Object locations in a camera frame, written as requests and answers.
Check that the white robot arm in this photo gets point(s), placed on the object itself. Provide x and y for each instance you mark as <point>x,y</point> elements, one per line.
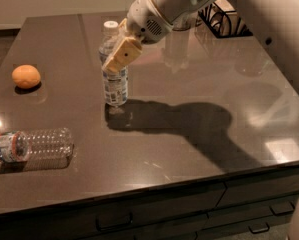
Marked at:
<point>274,23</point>

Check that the right upper drawer handle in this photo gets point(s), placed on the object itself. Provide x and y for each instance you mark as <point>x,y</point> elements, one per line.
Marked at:
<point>282,209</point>

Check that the clear lying water bottle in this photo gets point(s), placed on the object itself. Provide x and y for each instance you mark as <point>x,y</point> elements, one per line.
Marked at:
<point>22,151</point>

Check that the black wire napkin basket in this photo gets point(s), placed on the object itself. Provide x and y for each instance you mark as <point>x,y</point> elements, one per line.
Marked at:
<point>222,21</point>

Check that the drawer handle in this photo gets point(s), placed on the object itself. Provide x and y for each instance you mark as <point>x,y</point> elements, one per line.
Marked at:
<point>113,221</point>
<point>282,209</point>
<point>259,228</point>

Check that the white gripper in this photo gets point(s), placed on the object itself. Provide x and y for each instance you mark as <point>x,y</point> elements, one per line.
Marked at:
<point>145,20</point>

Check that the left drawer handle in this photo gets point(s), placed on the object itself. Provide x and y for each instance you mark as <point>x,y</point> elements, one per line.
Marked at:
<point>113,221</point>

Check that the right lower drawer handle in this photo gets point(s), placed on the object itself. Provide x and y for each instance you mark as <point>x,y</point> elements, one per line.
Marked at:
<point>259,228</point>

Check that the metal cup with utensils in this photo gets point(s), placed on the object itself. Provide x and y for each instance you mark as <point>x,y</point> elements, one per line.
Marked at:
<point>184,22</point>

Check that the orange fruit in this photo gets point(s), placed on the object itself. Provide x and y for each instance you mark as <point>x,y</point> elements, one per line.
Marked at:
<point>26,76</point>

